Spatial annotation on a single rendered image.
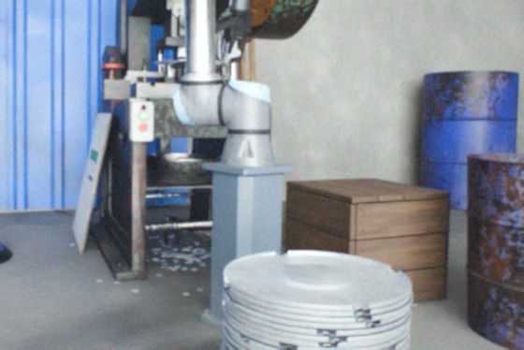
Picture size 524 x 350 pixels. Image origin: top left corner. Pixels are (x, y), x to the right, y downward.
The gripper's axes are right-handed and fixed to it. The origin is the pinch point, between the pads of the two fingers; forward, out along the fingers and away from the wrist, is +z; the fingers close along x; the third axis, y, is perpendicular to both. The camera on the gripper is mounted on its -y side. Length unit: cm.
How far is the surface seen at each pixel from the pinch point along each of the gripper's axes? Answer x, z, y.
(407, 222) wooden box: -77, 23, 37
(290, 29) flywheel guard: 13.3, -10.3, 32.7
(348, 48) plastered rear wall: 131, 31, 149
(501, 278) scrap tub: -109, 17, 39
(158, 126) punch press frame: -11.3, 22.8, -25.8
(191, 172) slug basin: -11.6, 42.6, -10.1
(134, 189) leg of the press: -26, 40, -36
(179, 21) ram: 17.5, -9.1, -14.3
